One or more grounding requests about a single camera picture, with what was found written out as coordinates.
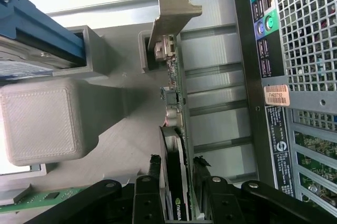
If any green motherboard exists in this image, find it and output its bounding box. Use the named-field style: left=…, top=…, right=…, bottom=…
left=294, top=126, right=337, bottom=206

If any green RAM stick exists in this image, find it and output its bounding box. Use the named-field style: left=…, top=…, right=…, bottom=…
left=0, top=187, right=87, bottom=214

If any orange barcode sticker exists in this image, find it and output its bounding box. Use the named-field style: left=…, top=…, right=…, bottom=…
left=264, top=84, right=291, bottom=106

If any grey plastic parts rack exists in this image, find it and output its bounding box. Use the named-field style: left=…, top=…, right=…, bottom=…
left=0, top=25, right=185, bottom=209

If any black open PC case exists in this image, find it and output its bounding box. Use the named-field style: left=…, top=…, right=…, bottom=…
left=230, top=0, right=337, bottom=224

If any hard disk with blue bracket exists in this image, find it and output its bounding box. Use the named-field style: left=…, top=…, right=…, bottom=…
left=0, top=0, right=87, bottom=81

